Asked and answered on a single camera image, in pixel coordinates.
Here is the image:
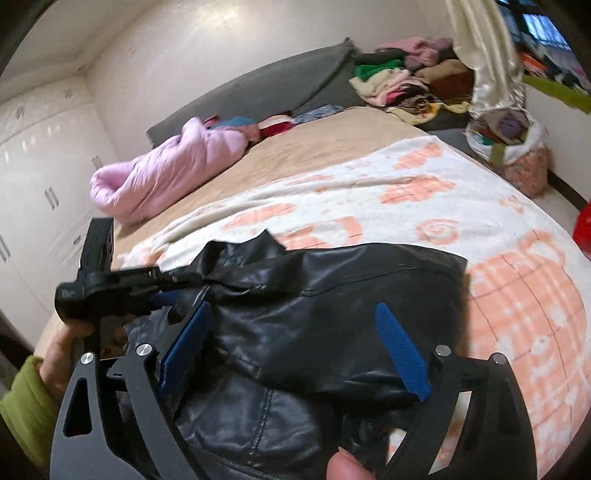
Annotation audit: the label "red and white pillow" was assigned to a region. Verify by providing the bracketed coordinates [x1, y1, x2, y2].
[257, 114, 294, 139]

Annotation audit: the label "floral bag of clothes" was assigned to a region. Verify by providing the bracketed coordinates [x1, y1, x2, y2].
[465, 108, 550, 198]

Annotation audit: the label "green left sleeve forearm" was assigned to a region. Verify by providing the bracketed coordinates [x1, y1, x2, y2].
[1, 355, 59, 479]

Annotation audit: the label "pile of folded clothes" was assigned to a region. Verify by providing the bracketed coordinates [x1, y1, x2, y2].
[349, 37, 474, 131]

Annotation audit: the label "white wardrobe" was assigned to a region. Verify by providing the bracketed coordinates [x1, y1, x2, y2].
[1, 77, 117, 346]

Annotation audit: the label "red plastic bag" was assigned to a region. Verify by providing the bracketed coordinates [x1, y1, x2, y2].
[572, 202, 591, 258]

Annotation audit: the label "tan bed sheet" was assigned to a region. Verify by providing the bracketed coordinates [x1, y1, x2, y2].
[112, 107, 425, 268]

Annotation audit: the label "person's left hand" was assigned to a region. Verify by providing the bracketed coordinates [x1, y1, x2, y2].
[38, 321, 94, 404]

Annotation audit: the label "white and orange bear blanket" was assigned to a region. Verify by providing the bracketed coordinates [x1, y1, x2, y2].
[120, 134, 590, 479]

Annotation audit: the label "cream satin curtain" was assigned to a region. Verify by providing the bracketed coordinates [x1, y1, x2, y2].
[446, 0, 525, 118]

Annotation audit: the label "black leather jacket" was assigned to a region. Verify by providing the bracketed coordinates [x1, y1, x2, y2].
[127, 233, 467, 479]

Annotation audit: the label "pink quilted duvet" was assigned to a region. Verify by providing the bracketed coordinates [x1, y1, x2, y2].
[89, 117, 254, 225]

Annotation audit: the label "person's right hand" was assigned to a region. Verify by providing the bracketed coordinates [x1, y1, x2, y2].
[325, 447, 375, 480]

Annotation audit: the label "clothes on window sill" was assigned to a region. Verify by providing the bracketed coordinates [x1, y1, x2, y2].
[516, 42, 590, 95]

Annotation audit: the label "grey padded headboard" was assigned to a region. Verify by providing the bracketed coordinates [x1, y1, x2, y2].
[146, 38, 365, 147]

